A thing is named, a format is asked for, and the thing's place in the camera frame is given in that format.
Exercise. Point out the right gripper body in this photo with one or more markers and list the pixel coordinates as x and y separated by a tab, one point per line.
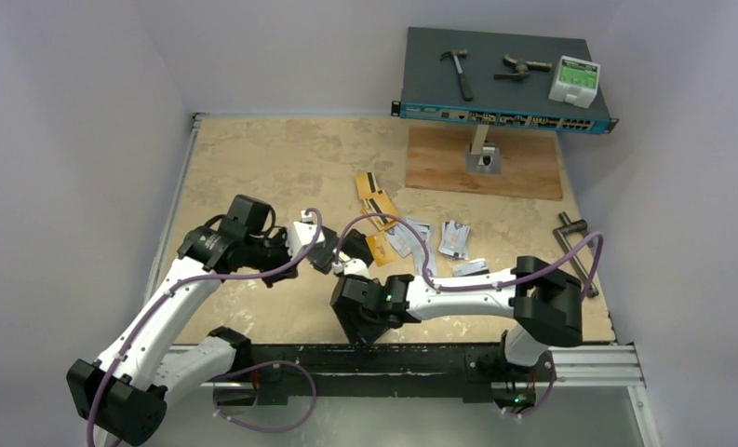
356	248

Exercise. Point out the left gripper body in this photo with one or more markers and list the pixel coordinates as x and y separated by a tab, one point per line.
275	250

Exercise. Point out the black leather card holder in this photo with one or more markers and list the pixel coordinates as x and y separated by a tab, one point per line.
357	329

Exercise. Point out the yellow card stack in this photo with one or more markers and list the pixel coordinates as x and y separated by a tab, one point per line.
375	201

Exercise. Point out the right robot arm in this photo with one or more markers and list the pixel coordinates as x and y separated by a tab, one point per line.
544	301

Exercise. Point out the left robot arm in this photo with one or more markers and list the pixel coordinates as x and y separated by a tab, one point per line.
125	392

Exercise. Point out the spread white blue cards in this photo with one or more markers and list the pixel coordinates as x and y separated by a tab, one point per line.
409	239

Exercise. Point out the single white blue card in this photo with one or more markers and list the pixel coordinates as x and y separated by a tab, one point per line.
424	261

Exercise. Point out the grey card on table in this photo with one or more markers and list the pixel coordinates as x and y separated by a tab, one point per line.
475	267

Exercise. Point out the wooden board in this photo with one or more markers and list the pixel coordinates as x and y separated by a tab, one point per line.
508	163

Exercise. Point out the small hammer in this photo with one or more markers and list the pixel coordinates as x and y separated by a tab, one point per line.
456	55

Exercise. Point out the metal clamp tool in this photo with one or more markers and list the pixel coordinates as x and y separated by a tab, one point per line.
521	68

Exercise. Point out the white green box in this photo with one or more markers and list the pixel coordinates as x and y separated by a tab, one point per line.
575	82

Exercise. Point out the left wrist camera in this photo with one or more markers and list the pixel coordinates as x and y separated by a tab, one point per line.
305	234

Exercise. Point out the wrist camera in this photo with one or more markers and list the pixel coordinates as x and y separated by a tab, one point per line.
305	234
352	267

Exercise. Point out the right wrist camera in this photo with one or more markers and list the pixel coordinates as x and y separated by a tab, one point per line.
352	267

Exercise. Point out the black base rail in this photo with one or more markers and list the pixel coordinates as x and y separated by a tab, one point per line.
470	372

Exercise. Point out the metal stand bracket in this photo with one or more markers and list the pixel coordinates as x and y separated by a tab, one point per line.
482	156

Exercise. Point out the metal crank handle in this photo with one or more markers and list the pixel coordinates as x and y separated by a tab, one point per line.
563	234

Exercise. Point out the blue network switch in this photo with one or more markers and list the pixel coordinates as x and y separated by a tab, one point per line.
430	90

